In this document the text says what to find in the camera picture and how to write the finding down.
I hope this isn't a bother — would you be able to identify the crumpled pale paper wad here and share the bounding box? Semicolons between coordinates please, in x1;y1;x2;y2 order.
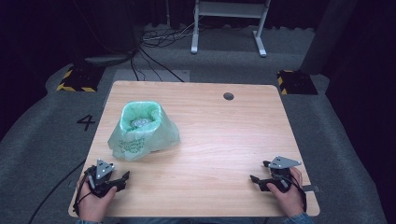
130;117;154;129

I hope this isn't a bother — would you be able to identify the white metal stand frame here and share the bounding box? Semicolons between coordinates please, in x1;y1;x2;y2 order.
190;0;273;58

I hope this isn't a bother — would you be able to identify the black yellow striped base plate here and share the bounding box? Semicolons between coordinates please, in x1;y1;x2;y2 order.
276;69;319;96
56;65;106;93

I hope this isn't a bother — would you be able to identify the person's left hand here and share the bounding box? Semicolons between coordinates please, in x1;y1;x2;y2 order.
76;173;118;223

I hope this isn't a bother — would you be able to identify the person's right hand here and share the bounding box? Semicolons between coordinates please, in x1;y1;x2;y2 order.
265;166;308;218

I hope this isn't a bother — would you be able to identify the green plastic bin bag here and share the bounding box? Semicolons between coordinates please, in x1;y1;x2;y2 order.
106;100;181;162

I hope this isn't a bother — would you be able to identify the black floor cable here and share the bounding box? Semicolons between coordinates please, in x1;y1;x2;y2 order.
139;46;185;83
129;50;140;82

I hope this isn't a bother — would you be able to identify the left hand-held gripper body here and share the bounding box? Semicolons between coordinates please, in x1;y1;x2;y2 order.
83;158;119;199

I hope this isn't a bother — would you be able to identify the grey column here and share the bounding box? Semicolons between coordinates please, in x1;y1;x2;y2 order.
299;0;359;76

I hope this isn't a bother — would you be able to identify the left hand-held gripper cable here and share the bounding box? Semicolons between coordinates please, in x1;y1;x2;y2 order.
27;159;94;224

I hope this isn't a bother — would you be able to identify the tangle of floor cables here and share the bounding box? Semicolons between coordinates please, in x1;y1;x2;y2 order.
139;21;200;49

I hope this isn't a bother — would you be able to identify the hand-held gripper cable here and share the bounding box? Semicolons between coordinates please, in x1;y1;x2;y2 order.
27;159;94;224
279;172;308;214

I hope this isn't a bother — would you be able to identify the right hand-held gripper cable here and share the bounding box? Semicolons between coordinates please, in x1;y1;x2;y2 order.
279;172;308;214

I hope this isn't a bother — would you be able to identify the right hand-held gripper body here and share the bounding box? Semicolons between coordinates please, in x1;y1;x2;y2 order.
266;155;303;194

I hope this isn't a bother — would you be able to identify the grey flat stand base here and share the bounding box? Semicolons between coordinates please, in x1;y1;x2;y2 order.
83;54;134;67

